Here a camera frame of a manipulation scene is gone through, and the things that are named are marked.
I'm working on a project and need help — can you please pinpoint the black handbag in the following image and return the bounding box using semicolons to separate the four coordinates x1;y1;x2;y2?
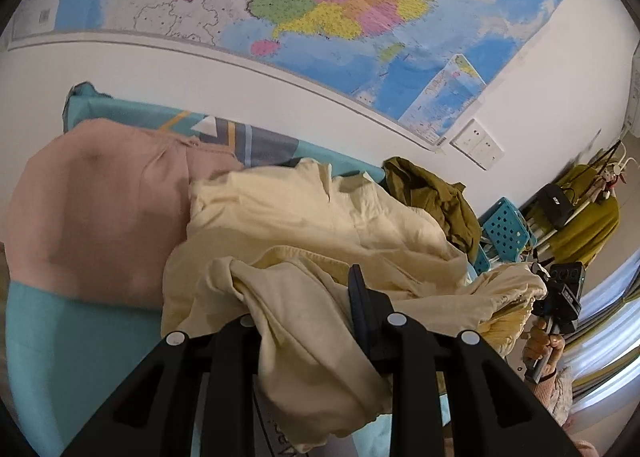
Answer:
536;182;576;231

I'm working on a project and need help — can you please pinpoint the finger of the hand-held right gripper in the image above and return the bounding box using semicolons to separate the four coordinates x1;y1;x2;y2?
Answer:
530;261;552;308

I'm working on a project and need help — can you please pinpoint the pink garment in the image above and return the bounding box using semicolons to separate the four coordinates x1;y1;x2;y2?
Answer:
0;118;246;311

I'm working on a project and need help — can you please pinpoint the colourful wall map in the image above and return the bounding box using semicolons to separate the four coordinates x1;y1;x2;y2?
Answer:
10;0;571;154

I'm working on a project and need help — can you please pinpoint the white clothes rack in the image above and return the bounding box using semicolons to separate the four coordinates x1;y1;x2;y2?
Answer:
520;197;601;251

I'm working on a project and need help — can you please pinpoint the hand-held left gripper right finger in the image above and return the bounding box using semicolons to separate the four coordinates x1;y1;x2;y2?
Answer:
347;264;582;457

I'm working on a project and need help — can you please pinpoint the cream large garment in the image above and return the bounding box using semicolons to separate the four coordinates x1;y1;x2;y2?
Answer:
161;157;549;456

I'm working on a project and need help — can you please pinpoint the olive brown garment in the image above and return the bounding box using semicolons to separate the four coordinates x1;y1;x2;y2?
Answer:
382;156;484;264

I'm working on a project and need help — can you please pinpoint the teal patterned bed sheet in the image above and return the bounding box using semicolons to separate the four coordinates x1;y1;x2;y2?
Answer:
5;82;451;457

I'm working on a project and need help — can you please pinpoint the beige plush toy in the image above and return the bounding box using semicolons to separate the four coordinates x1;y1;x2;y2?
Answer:
590;157;630;208

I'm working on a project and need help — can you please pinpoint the white wall socket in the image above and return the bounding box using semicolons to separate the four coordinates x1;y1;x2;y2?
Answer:
450;118;485;152
462;130;495;162

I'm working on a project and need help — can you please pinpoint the yellow-green hanging garment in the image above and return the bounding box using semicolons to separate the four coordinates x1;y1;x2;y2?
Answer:
547;164;621;266

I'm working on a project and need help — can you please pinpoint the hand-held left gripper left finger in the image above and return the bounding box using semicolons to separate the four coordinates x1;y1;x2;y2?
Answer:
64;314;262;457

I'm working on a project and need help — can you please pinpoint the blue perforated plastic basket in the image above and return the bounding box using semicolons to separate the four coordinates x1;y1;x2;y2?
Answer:
472;239;494;274
481;197;532;258

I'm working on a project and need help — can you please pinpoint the person's right hand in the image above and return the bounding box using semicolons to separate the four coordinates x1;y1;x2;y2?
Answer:
522;326;566;369

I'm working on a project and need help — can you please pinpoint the person's right forearm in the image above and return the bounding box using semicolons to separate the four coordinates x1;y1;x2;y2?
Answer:
532;362;576;421

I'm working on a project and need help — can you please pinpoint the striped window curtain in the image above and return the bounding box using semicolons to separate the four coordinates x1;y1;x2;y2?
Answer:
565;247;640;414

